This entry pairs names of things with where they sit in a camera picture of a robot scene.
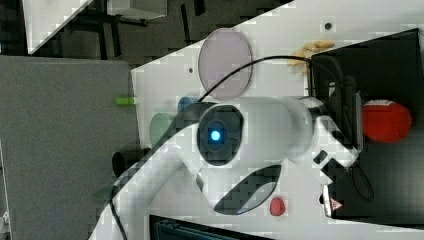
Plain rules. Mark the green marker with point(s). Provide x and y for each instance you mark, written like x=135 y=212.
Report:
x=124 y=101

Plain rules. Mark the green plastic cup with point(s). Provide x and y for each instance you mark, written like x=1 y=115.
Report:
x=158 y=126

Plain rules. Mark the red plush ketchup bottle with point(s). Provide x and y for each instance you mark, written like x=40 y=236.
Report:
x=385 y=121

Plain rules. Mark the black cylinder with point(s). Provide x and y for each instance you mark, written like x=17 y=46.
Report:
x=123 y=160

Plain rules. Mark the white side table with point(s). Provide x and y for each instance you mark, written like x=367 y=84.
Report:
x=44 y=18

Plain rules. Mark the blue plastic cup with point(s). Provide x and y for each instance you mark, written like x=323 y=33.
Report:
x=185 y=102

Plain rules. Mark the red plush strawberry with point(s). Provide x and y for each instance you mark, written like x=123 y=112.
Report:
x=277 y=206

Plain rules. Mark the toy oven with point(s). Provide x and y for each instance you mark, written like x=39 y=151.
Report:
x=385 y=185

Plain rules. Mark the grey partition panel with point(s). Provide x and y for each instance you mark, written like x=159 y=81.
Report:
x=60 y=128

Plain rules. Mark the lilac round plate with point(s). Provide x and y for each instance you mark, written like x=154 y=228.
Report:
x=223 y=51

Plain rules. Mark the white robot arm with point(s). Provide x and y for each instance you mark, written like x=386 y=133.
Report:
x=234 y=151

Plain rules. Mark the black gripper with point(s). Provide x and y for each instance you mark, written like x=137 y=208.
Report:
x=344 y=108

